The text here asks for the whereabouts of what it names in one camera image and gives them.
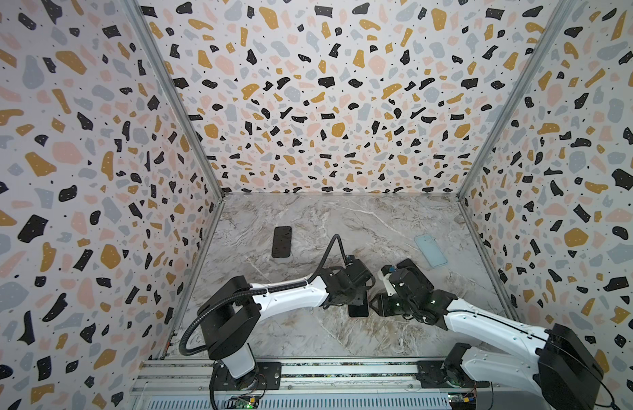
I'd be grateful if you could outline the light blue phone case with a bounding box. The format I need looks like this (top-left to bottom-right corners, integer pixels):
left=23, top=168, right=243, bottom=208
left=415, top=235, right=448, bottom=268

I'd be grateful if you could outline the black phone case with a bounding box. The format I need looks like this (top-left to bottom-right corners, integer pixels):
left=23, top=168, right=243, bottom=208
left=271, top=227, right=293, bottom=259

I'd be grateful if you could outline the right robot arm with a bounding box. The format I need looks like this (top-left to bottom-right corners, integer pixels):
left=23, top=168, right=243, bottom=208
left=371, top=259, right=604, bottom=409

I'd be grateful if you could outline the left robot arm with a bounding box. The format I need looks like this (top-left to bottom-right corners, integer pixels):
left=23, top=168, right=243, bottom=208
left=197, top=256, right=376, bottom=380

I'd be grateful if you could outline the right circuit board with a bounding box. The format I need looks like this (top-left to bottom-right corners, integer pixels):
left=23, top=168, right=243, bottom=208
left=448, top=394, right=477, bottom=410

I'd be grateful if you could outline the left green circuit board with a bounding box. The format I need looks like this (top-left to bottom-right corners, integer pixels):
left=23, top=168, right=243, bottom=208
left=224, top=396, right=260, bottom=409

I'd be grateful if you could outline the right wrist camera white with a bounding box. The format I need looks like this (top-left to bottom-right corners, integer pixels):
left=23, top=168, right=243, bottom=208
left=378, top=265, right=396, bottom=297

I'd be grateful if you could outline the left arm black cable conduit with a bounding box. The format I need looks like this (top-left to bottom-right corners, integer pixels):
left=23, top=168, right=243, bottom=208
left=177, top=234, right=348, bottom=357

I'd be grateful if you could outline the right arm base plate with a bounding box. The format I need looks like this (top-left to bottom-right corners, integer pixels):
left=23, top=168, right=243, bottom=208
left=416, top=360, right=476, bottom=389

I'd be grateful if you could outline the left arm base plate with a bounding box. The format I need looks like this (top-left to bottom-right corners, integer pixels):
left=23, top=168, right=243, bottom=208
left=211, top=361, right=282, bottom=391

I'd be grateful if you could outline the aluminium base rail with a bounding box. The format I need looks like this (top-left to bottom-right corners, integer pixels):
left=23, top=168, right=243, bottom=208
left=129, top=356, right=569, bottom=410

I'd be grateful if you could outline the right corner aluminium post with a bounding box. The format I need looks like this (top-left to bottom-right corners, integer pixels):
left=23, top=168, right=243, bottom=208
left=457, top=0, right=574, bottom=203

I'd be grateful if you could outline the corner aluminium post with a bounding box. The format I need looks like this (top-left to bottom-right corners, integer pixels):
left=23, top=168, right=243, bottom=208
left=122, top=0, right=224, bottom=203
left=457, top=0, right=574, bottom=203

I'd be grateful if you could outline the left corner aluminium post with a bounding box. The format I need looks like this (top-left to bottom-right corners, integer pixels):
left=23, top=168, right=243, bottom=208
left=122, top=0, right=224, bottom=203

